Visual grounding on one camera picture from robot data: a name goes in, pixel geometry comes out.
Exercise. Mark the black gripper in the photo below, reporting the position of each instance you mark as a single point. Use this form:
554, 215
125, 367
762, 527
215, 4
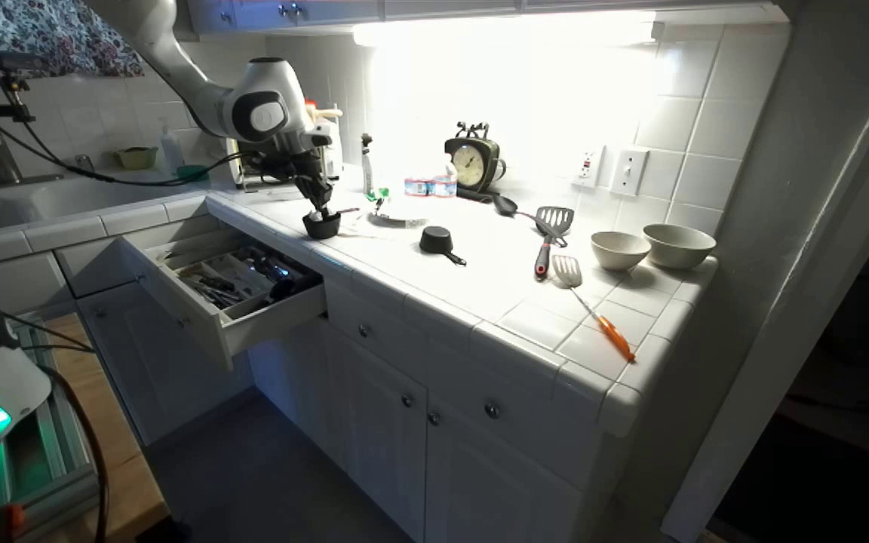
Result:
311, 171

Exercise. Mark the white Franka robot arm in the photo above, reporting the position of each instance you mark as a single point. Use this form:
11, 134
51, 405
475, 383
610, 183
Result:
166, 46

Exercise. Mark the small black pot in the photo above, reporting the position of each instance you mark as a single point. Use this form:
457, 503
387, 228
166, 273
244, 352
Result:
320, 228

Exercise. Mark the small green sink item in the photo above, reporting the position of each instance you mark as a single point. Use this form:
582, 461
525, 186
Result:
191, 173

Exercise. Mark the white plate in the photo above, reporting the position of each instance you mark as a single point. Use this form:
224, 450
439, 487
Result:
403, 218

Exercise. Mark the clear plastic water bottle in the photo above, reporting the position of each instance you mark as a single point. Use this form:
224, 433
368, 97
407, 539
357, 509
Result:
425, 188

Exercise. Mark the grey cutlery organizer tray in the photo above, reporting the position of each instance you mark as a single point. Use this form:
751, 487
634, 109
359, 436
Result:
239, 282

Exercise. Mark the open white drawer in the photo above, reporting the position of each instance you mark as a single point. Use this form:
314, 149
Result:
273, 314

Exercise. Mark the white toaster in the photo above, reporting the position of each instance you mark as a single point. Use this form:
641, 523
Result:
475, 167

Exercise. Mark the black ladle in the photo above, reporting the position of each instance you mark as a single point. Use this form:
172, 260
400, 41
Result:
503, 205

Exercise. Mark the yellow sponge holder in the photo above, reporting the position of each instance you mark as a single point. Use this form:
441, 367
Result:
136, 157

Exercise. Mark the white upper cabinets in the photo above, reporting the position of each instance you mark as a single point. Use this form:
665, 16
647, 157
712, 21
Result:
454, 4

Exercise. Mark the white cabinets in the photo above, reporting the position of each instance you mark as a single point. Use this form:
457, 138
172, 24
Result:
475, 453
454, 4

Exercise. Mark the white tiled sink counter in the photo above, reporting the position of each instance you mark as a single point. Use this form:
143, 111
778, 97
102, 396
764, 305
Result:
151, 373

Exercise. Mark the under-cabinet light strip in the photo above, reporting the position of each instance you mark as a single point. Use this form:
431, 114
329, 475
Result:
503, 28

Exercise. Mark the white lower cabinets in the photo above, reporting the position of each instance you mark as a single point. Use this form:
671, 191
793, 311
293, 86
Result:
475, 453

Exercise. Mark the white ceramic bowl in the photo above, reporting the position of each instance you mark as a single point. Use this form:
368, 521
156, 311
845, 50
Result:
680, 250
620, 255

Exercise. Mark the floral curtain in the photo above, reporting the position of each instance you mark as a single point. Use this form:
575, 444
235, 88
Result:
51, 41

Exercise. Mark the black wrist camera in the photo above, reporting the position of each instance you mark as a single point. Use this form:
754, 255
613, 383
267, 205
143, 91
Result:
264, 161

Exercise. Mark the white wall outlet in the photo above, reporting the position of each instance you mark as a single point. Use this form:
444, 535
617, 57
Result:
586, 171
629, 173

